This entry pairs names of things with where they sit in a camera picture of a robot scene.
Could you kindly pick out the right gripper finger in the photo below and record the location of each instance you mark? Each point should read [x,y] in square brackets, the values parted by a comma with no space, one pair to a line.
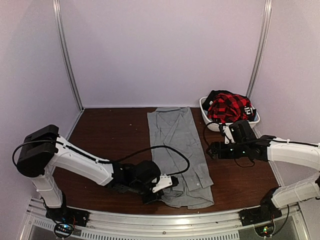
[210,147]
[212,155]

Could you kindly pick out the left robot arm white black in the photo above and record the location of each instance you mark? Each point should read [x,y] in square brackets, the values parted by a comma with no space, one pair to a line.
[46,148]

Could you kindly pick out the right circuit board with leds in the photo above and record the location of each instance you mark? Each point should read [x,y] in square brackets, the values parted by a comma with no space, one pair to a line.
[265,230]

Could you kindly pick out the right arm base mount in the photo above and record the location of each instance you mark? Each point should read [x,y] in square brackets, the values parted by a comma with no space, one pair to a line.
[260,214]

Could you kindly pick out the circuit board with leds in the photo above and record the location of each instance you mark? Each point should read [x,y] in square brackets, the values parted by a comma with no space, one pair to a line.
[63,230]
[265,230]

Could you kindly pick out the aluminium frame post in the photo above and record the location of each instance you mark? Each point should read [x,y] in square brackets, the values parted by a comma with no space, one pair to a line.
[264,31]
[65,53]

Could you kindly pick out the left circuit board with leds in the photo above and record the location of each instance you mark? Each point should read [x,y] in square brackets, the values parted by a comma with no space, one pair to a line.
[63,230]

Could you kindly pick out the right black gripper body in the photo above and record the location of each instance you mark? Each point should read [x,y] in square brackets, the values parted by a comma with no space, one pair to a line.
[238,151]

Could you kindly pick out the front aluminium rail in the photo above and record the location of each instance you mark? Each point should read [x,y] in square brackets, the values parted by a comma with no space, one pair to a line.
[224,225]

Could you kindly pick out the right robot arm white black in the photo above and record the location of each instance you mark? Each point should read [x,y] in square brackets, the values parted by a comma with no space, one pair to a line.
[241,141]

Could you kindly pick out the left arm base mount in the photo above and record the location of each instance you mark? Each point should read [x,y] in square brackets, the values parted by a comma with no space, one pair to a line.
[68,215]

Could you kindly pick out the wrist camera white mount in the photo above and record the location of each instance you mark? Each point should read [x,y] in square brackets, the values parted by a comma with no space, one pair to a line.
[163,182]
[226,133]

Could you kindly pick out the left aluminium frame post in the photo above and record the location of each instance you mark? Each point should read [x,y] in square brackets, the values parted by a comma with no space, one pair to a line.
[65,53]

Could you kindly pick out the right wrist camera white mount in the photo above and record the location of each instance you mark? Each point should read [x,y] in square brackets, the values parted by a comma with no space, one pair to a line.
[226,133]

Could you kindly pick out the right aluminium frame post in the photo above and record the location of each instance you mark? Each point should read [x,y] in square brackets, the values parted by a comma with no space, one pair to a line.
[264,31]

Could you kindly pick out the grey long sleeve shirt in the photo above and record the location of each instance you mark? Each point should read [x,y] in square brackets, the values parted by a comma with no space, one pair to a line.
[177,150]

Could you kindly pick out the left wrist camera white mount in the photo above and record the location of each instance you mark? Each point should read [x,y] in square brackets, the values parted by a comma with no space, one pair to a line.
[163,182]

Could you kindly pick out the red black plaid shirt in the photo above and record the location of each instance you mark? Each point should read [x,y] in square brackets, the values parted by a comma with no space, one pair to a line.
[225,107]

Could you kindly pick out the black shirt in basket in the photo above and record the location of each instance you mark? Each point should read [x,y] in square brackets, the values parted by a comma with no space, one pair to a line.
[212,98]

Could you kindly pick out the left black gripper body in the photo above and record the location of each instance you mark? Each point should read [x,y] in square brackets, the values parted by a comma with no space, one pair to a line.
[146,199]

